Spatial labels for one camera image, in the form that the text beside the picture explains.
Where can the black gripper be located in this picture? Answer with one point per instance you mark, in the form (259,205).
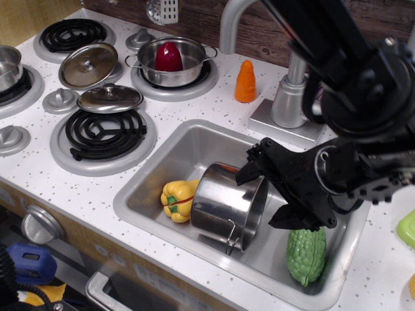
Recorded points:
(293,176)

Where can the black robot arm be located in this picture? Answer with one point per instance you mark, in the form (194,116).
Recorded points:
(365,93)

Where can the silver toy sink basin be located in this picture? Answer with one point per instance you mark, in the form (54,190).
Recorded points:
(244,280)

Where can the small steel pot lid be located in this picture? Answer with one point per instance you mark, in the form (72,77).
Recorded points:
(109,98)

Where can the large steel pot lid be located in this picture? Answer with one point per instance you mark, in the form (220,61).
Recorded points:
(88,66)

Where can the green toy bitter gourd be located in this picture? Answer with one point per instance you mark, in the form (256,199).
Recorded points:
(306,255)

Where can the silver toy faucet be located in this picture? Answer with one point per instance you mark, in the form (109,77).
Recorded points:
(281,118)

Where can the yellow toy bell pepper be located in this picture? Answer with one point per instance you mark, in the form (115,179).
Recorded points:
(177,199)

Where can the orange toy carrot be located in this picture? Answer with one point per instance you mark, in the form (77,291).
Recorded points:
(245,88)

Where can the lime green toy item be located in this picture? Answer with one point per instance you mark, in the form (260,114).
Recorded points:
(405,229)

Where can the yellow toy at right edge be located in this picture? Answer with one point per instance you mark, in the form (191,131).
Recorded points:
(411,286)

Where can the red toy pepper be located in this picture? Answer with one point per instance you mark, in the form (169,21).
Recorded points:
(168,58)

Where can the front black coil burner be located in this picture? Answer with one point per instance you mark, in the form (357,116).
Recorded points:
(95,145)

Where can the grey stove knob back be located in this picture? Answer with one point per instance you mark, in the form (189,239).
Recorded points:
(135,41)

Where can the grey stove knob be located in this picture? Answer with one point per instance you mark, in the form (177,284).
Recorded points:
(14,139)
(135,41)
(60,101)

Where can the hanging metal grater utensil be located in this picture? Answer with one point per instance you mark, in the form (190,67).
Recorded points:
(163,12)

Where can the grey stove knob middle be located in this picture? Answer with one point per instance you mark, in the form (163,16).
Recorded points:
(60,101)

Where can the grey oven dial knob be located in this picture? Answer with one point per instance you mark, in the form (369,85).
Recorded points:
(40,227)

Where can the yellow cloth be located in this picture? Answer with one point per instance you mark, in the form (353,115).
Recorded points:
(53,293)

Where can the blue clamp tool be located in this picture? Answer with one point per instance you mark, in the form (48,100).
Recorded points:
(33,265)

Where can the grey stove knob front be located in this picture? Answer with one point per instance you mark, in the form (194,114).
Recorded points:
(14,139)

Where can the back left coil burner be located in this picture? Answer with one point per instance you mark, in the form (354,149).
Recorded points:
(57,41)

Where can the steel pot with handles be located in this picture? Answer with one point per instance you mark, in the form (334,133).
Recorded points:
(194,56)

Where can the silver oven door handle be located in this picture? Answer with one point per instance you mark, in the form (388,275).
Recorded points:
(122,295)

